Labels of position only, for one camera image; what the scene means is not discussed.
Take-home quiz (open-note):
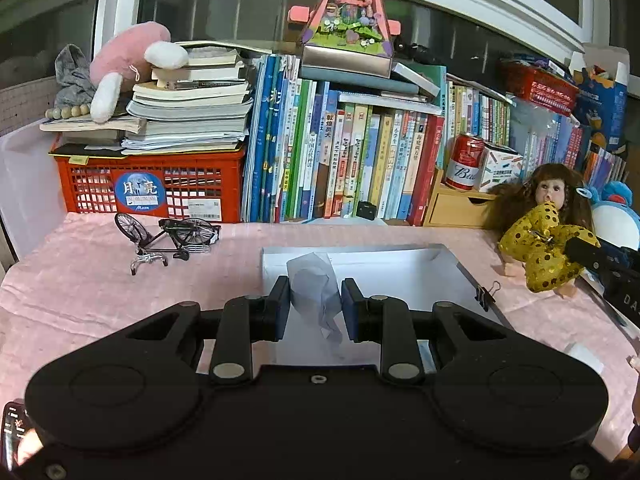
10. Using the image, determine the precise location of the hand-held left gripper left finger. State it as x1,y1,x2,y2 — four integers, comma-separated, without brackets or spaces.
125,276,292,386

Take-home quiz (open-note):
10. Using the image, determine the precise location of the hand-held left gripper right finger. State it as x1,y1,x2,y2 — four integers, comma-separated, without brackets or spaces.
341,277,506,386

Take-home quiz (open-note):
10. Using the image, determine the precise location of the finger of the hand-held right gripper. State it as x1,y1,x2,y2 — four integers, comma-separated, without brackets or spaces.
565,236,610,276

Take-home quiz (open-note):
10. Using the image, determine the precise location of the grey gauze cloth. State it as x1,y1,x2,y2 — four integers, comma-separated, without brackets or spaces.
286,251,346,346

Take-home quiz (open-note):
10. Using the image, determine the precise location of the yellow sequin bow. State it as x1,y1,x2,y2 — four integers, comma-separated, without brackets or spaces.
498,202,601,293

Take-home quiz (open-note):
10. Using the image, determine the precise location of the white shallow box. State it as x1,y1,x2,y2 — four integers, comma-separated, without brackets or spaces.
261,244,513,376

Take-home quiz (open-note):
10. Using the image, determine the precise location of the blue penguin plush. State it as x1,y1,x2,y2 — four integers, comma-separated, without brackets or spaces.
585,180,640,251

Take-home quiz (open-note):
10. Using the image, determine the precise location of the brown-haired doll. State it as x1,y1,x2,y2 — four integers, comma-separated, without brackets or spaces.
487,162,596,301

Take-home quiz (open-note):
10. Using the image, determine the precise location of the white paper piece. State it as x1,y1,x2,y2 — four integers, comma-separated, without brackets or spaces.
565,344,605,373

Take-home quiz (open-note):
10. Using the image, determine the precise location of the black binder clip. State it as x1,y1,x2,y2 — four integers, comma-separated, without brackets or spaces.
475,281,502,306

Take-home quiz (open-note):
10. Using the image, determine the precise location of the black miniature bicycle model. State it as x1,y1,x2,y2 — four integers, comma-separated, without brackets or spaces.
114,212,222,276

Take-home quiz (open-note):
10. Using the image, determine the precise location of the small white printed box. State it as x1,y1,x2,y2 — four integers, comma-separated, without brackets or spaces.
477,142,525,193

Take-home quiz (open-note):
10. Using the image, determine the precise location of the wooden drawer box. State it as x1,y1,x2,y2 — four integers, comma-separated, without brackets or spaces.
422,167,501,228

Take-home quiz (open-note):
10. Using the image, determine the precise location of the blue printed carton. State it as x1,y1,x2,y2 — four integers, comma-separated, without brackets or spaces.
570,52,631,153

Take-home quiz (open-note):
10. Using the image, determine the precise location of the red drink can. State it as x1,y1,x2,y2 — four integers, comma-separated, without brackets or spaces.
445,132,486,192

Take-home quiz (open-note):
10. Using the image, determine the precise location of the row of standing picture books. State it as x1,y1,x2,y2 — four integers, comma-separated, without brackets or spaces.
241,54,446,226

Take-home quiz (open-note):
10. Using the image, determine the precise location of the red plastic basket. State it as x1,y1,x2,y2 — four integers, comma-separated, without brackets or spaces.
500,60,581,116

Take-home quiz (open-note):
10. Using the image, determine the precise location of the row of thin standing books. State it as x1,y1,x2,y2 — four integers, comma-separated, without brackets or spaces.
442,75,628,186

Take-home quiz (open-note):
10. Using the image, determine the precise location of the red plastic crate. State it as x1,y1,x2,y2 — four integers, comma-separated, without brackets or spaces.
50,147,246,223

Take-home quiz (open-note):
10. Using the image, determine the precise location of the stack of lying books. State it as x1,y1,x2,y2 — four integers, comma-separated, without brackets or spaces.
121,42,273,156

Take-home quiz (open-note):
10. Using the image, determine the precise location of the teal flat book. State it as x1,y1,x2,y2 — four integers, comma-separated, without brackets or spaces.
300,62,448,106

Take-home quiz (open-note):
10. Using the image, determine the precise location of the beige flat book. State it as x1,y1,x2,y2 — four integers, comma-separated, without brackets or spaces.
40,114,146,135

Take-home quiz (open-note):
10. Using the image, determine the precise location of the translucent white storage bin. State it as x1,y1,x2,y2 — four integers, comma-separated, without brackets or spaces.
0,120,66,261

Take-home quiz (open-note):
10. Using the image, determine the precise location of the pink triangular diorama house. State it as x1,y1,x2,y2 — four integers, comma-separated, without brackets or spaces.
287,0,403,79

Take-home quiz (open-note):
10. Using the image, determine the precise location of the dark glossy object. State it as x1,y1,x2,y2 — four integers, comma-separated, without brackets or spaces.
0,401,38,468

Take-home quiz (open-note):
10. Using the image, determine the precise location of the pink and white plush toy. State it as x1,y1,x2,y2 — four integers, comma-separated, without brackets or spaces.
90,21,190,125

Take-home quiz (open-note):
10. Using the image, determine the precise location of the grey plush toy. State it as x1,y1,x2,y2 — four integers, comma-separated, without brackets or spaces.
54,44,97,108

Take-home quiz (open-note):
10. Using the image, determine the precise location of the wooden bead string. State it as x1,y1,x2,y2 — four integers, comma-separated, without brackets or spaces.
45,102,93,121

